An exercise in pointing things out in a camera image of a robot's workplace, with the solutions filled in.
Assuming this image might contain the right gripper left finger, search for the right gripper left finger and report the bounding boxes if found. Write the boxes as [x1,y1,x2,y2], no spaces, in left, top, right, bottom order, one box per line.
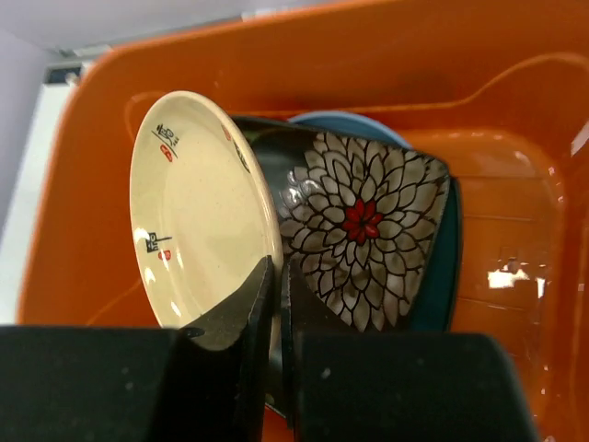
[182,256,275,441]

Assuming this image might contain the orange plastic bin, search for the orange plastic bin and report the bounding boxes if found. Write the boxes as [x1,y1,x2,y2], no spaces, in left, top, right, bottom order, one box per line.
[17,1,588,441]

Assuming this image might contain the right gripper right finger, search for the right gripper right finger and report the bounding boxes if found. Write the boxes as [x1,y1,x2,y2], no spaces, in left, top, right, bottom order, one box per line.
[280,258,355,441]

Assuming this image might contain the teal square plate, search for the teal square plate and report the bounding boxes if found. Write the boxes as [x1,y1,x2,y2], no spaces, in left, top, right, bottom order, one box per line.
[409,177,463,332]

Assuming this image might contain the blue round plate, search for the blue round plate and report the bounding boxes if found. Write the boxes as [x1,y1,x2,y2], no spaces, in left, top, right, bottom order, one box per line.
[288,110,412,149]

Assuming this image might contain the beige floral round plate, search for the beige floral round plate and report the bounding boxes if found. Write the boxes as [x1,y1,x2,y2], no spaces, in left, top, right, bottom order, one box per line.
[130,91,283,329]

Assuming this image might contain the black floral square plate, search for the black floral square plate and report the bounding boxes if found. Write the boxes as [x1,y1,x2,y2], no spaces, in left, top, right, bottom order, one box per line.
[229,114,452,415]

